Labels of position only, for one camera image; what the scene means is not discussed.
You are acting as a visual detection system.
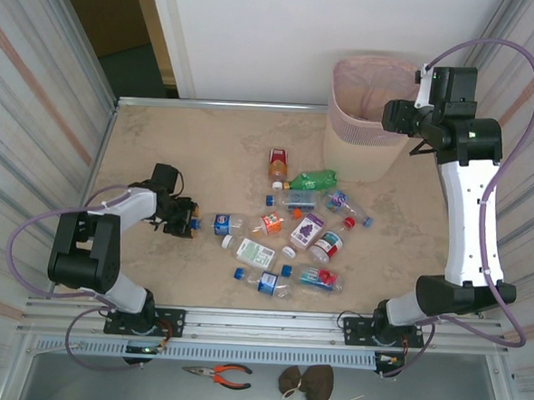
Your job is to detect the beige ribbed waste bin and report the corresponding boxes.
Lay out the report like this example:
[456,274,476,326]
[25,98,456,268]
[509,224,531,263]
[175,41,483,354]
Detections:
[320,52,434,186]

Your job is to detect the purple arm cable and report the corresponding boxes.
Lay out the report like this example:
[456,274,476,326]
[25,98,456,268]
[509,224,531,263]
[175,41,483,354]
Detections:
[380,33,534,387]
[0,177,154,375]

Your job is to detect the white slotted cable duct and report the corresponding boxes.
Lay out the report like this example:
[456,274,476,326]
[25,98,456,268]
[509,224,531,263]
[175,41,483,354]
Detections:
[30,329,379,376]

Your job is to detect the aluminium table edge rail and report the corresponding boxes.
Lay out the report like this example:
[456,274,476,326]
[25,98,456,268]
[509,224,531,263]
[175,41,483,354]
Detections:
[116,92,328,119]

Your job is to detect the white door frame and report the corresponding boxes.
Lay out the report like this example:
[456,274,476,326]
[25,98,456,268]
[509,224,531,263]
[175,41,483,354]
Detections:
[139,0,203,100]

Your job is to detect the wide grooved aluminium rail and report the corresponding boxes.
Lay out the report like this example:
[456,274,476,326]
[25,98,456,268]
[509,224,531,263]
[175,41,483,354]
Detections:
[16,289,512,361]

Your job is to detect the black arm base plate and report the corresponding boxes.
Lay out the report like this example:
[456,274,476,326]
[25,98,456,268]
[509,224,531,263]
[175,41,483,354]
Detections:
[339,313,426,351]
[103,304,186,340]

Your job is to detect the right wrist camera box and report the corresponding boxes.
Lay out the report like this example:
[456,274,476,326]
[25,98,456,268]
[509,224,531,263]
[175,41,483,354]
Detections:
[411,62,440,111]

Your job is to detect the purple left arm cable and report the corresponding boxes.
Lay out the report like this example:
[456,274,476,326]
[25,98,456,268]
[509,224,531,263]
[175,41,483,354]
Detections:
[0,177,154,375]

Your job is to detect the orange base wires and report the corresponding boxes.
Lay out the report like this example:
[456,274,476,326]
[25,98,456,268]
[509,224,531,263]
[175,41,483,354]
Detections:
[155,318,184,356]
[374,336,413,369]

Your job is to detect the clear bottle colourful label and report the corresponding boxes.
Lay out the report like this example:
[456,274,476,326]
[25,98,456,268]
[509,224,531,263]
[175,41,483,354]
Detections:
[319,188,377,229]

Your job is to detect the orange handled pliers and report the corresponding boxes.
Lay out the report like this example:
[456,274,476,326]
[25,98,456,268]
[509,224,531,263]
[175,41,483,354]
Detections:
[180,360,254,391]

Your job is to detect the brown wooden door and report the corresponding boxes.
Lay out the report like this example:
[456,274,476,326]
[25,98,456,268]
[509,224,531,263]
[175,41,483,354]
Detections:
[51,0,154,62]

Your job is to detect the brown cloth mask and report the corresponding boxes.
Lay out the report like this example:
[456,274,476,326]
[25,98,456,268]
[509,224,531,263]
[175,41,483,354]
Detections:
[302,363,336,400]

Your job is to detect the clear bottle blue square label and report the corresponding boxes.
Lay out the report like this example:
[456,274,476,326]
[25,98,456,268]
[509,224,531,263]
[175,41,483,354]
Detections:
[232,266,296,301]

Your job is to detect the blue red label water bottle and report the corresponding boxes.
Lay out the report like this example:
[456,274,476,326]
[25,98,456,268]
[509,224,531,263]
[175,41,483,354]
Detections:
[279,262,347,296]

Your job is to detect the green bottle yellow cap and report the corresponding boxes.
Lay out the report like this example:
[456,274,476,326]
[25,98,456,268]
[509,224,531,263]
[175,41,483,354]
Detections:
[283,164,339,195]

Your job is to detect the brown fabric pouch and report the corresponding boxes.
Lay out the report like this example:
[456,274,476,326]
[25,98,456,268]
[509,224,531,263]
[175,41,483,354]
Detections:
[277,364,309,396]

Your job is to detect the clear bottle pale blue label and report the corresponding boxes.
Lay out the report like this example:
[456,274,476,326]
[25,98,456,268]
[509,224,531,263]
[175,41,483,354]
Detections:
[264,186,319,212]

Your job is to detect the clear cola bottle blue cap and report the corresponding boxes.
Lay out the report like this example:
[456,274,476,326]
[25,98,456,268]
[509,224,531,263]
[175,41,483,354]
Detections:
[189,210,249,239]

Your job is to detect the pink plastic bin liner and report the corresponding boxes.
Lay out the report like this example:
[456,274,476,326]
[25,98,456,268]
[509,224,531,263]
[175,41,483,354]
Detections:
[327,49,434,148]

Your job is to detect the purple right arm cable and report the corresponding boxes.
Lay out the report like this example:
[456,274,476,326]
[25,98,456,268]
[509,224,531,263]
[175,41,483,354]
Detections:
[380,33,534,387]

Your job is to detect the green white label bottle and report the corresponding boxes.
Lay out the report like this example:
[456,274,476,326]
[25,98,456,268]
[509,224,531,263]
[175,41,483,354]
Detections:
[219,233,278,271]

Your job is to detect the red teal label bottle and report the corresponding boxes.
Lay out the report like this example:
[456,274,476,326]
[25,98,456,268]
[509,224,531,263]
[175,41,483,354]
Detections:
[308,214,357,266]

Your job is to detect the red label tea bottle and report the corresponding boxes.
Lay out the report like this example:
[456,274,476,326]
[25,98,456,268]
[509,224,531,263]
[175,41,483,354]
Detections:
[266,147,292,192]

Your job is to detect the purple grape juice bottle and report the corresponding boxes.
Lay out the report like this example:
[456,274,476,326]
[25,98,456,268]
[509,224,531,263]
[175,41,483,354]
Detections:
[281,210,326,262]

